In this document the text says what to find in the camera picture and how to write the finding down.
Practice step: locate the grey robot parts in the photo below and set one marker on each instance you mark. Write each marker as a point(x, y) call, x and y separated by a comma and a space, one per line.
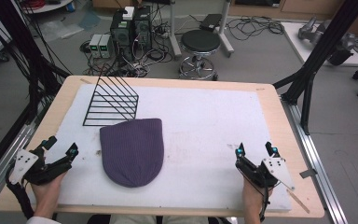
point(310, 32)

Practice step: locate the black computer tower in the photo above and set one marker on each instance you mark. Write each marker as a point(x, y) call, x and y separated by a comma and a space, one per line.
point(121, 37)
point(143, 29)

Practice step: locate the white round table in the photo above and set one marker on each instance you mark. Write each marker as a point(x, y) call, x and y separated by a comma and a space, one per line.
point(48, 6)

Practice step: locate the white box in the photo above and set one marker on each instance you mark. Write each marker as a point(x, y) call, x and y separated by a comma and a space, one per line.
point(128, 13)

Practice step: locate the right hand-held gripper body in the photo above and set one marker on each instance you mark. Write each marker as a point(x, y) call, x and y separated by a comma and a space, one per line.
point(268, 172)

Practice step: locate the clear plastic sheet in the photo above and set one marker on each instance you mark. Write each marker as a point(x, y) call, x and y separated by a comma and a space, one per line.
point(60, 29)

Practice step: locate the black metal frame stand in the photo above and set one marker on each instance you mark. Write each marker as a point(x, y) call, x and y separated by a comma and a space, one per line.
point(318, 53)

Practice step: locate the wooden table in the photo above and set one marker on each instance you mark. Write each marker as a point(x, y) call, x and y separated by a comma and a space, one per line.
point(295, 124)

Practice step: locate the wooden stick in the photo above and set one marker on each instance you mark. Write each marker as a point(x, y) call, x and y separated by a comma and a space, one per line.
point(298, 201)

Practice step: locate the person's right hand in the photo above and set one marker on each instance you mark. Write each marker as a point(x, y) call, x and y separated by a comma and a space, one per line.
point(253, 197)

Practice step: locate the white platform board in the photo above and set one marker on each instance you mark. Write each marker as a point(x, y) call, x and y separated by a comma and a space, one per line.
point(295, 43)

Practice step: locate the purple knitted beanie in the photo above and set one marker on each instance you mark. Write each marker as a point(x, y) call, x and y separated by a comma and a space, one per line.
point(133, 152)

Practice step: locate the white stand leg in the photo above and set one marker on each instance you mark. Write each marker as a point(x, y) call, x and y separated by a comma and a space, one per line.
point(225, 31)
point(174, 34)

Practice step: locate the aluminium rail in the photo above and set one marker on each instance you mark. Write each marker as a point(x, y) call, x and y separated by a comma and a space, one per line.
point(317, 155)
point(3, 168)

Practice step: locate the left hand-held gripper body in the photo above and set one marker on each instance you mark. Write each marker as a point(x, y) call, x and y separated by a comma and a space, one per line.
point(45, 172)

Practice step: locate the grey tape strip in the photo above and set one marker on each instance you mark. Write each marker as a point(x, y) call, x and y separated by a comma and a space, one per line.
point(307, 173)

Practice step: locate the grey power supply unit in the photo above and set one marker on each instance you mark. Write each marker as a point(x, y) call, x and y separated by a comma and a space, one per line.
point(105, 46)
point(94, 46)

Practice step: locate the person's left hand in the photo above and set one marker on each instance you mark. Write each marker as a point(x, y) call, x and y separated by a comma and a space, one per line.
point(48, 194)

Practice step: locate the white foam mat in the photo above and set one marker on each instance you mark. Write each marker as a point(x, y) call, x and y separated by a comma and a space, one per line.
point(205, 133)

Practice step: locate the black round stool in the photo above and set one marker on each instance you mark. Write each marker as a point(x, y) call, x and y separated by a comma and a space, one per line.
point(200, 42)

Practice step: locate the black flat box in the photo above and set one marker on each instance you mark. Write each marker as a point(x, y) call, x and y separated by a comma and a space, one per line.
point(210, 21)

